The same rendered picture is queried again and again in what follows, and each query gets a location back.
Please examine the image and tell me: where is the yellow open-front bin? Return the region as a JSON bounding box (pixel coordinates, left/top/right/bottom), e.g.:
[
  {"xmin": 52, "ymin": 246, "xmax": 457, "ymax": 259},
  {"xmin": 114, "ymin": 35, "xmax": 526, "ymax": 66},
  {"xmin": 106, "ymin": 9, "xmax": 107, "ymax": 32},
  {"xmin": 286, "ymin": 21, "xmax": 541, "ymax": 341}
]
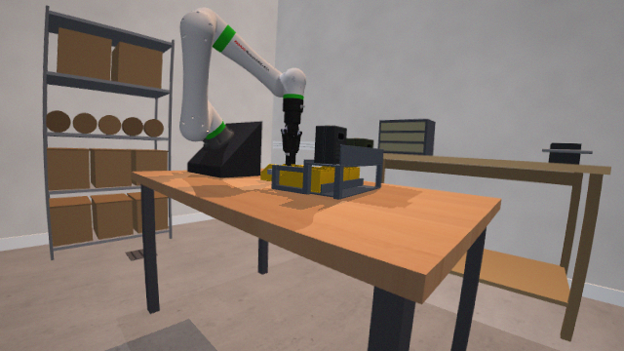
[
  {"xmin": 321, "ymin": 166, "xmax": 349, "ymax": 181},
  {"xmin": 260, "ymin": 164, "xmax": 303, "ymax": 181},
  {"xmin": 279, "ymin": 167, "xmax": 335, "ymax": 193},
  {"xmin": 346, "ymin": 167, "xmax": 360, "ymax": 180}
]

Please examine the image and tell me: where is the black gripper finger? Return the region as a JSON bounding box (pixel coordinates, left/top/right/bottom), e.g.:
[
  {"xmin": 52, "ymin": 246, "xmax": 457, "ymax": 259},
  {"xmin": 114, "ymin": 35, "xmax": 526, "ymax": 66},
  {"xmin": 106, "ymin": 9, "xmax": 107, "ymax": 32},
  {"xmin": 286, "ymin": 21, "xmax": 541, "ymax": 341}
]
[
  {"xmin": 281, "ymin": 128, "xmax": 294, "ymax": 166},
  {"xmin": 292, "ymin": 129, "xmax": 302, "ymax": 165}
]

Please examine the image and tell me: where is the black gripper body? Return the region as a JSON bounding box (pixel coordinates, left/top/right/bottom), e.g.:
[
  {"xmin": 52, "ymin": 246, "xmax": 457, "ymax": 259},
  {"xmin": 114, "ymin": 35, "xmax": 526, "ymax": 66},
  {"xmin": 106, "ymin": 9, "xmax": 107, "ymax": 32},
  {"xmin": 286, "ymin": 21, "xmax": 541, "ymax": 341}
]
[{"xmin": 284, "ymin": 111, "xmax": 301, "ymax": 136}]

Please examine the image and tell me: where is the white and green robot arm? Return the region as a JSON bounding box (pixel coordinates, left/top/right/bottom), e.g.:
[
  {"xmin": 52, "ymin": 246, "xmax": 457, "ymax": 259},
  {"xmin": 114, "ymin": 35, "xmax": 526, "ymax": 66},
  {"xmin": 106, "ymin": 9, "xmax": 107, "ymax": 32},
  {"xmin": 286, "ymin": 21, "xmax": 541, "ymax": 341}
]
[{"xmin": 179, "ymin": 8, "xmax": 306, "ymax": 150}]

